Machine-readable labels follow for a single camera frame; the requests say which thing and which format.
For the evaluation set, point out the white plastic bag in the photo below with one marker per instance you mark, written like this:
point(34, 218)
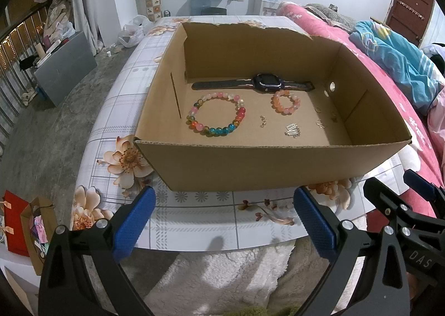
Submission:
point(134, 32)

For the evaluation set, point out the brown paper bag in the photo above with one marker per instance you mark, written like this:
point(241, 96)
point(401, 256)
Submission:
point(31, 232)

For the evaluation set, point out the red gift bag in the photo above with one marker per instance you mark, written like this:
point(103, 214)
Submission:
point(15, 229)

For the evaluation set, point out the white fluffy rug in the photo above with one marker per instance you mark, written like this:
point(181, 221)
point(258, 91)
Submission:
point(226, 277)

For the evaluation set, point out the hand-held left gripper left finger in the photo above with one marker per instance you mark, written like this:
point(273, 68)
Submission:
point(135, 222)

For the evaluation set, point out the small hoop earring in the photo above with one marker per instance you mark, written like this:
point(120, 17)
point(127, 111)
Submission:
point(317, 124)

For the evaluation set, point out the railing with light strip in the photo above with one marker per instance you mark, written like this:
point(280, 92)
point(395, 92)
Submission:
point(14, 44)

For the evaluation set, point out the small silver charms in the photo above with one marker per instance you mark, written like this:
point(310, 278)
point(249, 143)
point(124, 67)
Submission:
point(292, 129)

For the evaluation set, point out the grey box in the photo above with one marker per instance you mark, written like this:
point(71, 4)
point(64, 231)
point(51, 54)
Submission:
point(66, 72)

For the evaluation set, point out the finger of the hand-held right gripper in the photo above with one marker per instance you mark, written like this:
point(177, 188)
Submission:
point(380, 196)
point(420, 182)

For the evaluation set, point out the pink floral blanket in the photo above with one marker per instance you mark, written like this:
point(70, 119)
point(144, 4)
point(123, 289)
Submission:
point(382, 93)

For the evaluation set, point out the green patterned pillow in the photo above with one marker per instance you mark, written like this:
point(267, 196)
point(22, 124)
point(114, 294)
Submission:
point(330, 16)

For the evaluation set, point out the clear water jug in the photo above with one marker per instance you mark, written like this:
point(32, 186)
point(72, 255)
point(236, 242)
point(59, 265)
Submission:
point(200, 1)

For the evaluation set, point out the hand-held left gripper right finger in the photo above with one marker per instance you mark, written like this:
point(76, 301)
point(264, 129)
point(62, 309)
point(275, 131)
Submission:
point(314, 222)

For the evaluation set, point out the small gold earrings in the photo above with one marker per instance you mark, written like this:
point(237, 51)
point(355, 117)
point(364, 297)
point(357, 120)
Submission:
point(263, 121)

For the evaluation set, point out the dark blue smart watch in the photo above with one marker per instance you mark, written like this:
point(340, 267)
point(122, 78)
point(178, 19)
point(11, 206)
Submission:
point(264, 82)

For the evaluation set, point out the light pink quilt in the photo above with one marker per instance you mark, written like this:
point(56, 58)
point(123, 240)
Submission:
point(437, 117)

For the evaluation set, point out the blue patterned blanket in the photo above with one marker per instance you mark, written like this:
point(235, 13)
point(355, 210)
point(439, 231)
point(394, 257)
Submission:
point(393, 58)

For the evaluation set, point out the white water dispenser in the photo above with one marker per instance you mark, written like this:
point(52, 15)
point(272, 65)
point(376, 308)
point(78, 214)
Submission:
point(260, 6)

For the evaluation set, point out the brown door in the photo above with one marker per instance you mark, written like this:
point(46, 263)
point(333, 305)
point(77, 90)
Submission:
point(410, 9)

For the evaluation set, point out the cardboard box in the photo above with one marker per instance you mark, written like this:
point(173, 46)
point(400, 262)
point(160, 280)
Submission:
point(243, 166)

